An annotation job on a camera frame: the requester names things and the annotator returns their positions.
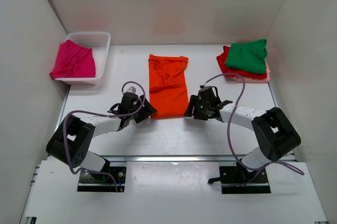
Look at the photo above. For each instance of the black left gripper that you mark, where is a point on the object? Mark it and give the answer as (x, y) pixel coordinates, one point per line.
(147, 110)

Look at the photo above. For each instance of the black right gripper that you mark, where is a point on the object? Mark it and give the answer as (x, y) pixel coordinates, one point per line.
(189, 111)

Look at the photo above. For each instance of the orange t-shirt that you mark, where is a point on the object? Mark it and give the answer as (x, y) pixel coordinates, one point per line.
(167, 86)

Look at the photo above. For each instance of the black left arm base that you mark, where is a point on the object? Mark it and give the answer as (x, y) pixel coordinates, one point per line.
(88, 182)

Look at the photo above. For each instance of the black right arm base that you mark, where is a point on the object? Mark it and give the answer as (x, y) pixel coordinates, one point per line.
(234, 179)

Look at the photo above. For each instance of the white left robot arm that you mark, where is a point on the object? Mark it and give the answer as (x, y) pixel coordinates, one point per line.
(71, 141)

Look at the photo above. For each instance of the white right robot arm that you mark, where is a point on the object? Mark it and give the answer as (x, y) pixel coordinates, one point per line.
(275, 134)

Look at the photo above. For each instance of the red folded t-shirt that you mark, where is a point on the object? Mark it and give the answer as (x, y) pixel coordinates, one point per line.
(233, 73)

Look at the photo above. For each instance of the pink folded t-shirt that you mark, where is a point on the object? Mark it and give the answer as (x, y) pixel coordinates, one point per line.
(254, 78)

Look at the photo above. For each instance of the white plastic basket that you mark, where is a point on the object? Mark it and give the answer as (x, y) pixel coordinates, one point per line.
(99, 43)

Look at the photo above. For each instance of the green folded t-shirt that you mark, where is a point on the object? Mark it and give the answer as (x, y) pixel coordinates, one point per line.
(249, 57)

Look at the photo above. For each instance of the magenta t-shirt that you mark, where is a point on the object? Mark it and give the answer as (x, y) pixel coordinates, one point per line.
(73, 61)

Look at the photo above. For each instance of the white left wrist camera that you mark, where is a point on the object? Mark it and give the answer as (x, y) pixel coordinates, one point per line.
(131, 89)

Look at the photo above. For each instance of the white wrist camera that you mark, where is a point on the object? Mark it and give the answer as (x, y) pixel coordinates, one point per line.
(205, 85)
(131, 89)

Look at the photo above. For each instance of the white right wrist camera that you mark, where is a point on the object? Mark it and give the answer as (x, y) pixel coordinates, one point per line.
(205, 85)

